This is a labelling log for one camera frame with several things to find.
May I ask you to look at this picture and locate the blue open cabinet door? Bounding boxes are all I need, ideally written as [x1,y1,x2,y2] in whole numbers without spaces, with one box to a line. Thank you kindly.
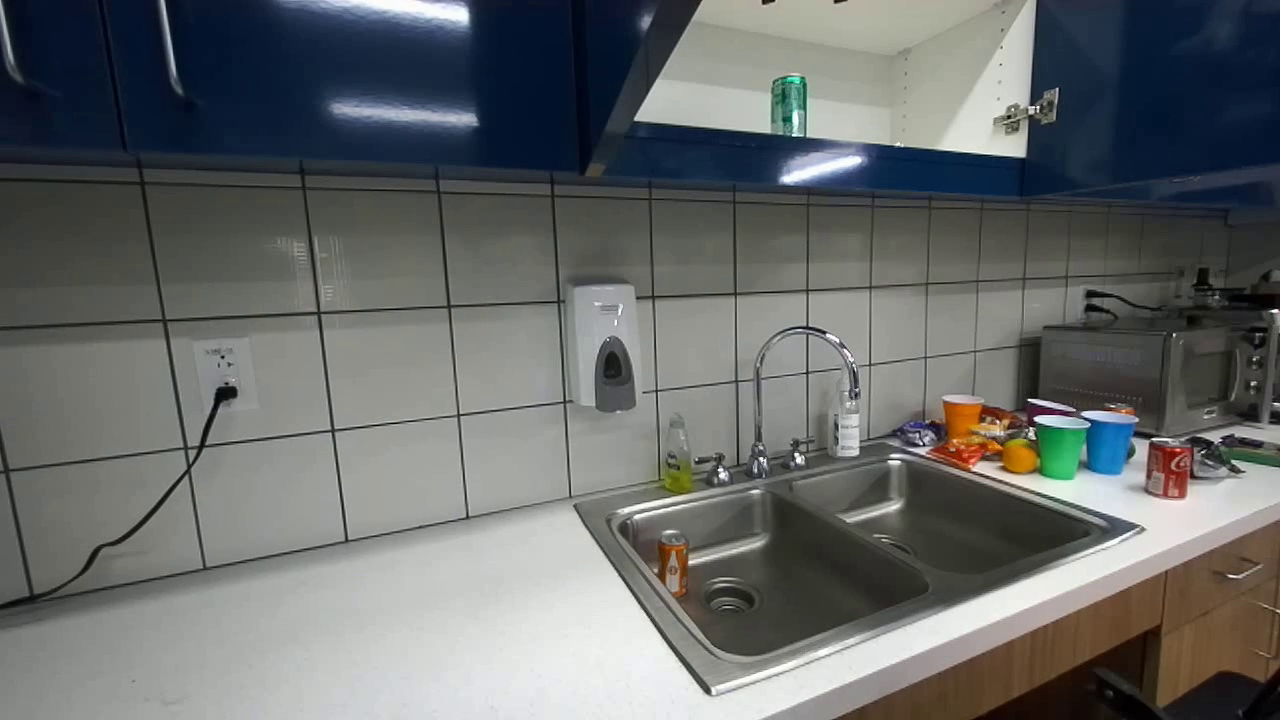
[579,0,703,181]
[1024,0,1280,207]

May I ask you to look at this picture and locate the yellow-green dish soap bottle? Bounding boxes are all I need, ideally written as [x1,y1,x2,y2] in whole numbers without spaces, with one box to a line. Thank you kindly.
[657,411,701,499]

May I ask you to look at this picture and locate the blue chip bag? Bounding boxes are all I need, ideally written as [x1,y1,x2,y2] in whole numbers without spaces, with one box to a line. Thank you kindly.
[894,415,950,452]

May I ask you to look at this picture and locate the silver cabinet door handle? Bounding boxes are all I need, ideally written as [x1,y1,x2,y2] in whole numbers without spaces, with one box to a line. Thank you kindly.
[0,0,25,88]
[151,0,190,101]

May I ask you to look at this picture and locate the stainless steel double sink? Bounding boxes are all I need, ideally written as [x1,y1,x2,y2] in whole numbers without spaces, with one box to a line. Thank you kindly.
[572,446,1149,699]

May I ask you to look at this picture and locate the black wall plug cable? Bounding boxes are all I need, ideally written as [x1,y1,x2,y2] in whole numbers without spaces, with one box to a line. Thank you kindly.
[1079,286,1186,323]

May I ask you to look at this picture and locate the orange soda can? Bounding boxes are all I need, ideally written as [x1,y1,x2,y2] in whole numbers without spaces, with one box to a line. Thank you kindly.
[652,524,693,602]

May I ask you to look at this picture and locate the chrome gooseneck faucet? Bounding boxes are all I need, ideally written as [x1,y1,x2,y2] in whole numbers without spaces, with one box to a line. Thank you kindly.
[750,321,867,482]

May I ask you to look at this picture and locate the open white interior cabinet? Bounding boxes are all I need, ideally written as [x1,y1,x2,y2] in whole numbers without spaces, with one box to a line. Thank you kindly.
[604,0,1055,198]

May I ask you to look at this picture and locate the white wall outlet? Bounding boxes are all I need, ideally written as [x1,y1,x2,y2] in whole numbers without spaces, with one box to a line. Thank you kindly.
[190,338,257,415]

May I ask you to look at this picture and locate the black power cord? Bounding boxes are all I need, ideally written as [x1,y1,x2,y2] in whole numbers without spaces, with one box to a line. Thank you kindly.
[0,385,241,615]

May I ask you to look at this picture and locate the white wall soap dispenser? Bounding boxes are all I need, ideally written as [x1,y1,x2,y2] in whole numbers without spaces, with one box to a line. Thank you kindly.
[557,278,646,415]

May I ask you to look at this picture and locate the clear pump bottle white label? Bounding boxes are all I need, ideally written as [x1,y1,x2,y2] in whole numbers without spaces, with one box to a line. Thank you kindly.
[827,372,867,461]

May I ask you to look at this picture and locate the closed blue wall cabinets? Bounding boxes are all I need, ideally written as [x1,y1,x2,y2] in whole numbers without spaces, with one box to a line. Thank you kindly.
[0,0,590,177]

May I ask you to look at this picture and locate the green plastic cup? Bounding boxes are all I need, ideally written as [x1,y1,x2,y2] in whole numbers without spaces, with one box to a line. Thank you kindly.
[1034,411,1093,483]

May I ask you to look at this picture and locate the orange snack bag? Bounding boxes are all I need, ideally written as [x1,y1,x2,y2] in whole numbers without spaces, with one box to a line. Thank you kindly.
[933,406,1037,474]

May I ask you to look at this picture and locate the silver toaster oven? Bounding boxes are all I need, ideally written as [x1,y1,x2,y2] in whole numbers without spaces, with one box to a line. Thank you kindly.
[1037,307,1280,437]

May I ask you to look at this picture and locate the orange plastic cup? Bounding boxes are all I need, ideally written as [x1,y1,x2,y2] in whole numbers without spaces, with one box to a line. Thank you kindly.
[941,391,989,440]

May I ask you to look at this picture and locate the orange fruit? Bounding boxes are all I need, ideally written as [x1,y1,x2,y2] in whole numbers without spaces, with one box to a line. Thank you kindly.
[998,437,1046,475]

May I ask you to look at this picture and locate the silver cabinet hinge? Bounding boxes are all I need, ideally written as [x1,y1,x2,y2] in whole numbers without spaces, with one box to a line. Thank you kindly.
[993,86,1069,138]

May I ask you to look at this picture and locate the red soda can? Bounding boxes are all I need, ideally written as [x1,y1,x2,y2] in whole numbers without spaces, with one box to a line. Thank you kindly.
[1146,431,1197,504]

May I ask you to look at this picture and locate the green flat object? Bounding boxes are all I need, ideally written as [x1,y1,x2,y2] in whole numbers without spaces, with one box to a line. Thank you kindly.
[1217,431,1280,474]

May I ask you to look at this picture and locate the green soda can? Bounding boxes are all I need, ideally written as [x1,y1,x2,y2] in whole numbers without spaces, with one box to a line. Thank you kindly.
[769,74,811,141]

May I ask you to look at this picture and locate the wooden base drawers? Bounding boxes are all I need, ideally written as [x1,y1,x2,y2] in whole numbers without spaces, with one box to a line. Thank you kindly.
[838,515,1280,720]

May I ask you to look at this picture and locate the blue plastic cup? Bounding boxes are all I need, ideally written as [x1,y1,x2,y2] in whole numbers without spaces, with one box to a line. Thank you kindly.
[1077,407,1139,475]

